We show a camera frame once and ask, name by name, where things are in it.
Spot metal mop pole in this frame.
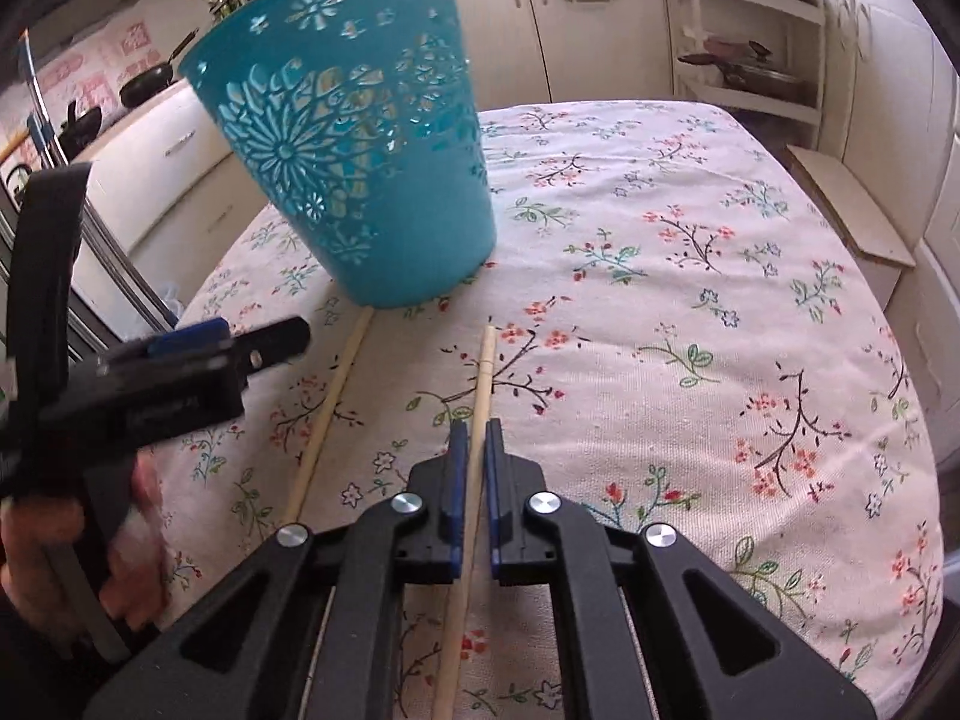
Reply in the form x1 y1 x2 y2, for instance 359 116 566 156
19 30 70 167

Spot lidded pan with handle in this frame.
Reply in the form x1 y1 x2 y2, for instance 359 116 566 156
677 36 816 103

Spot light wooden bench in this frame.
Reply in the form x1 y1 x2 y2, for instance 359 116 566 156
782 144 918 302

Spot white wall cabinets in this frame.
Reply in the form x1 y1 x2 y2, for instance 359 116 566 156
450 0 674 112

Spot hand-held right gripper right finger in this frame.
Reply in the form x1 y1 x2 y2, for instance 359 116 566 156
484 418 875 720

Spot teal perforated plastic basket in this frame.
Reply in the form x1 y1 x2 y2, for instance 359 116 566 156
178 0 500 311

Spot white shelf rack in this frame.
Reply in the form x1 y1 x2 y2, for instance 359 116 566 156
670 0 827 130

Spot single square-ended wooden chopstick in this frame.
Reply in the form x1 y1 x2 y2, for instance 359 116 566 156
283 309 375 528
430 325 497 720

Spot tall white cabinets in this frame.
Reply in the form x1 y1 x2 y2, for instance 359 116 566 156
816 0 960 245

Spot black cooking pot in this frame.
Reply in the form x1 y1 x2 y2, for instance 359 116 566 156
56 100 104 160

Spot floral tablecloth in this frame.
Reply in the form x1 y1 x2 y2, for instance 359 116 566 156
154 99 947 720

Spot stainless steel appliance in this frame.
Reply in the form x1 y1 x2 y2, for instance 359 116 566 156
0 180 185 362

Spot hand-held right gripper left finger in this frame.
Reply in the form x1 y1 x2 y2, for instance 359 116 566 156
84 420 470 720

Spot black frying pan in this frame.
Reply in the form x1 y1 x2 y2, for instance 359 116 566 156
118 30 200 110

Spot person's left hand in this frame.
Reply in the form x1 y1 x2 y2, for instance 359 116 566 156
0 452 172 640

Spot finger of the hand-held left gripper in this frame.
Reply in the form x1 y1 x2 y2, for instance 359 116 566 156
223 316 313 391
94 317 232 377

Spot white counter cabinet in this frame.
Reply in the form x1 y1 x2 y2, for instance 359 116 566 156
81 81 260 265

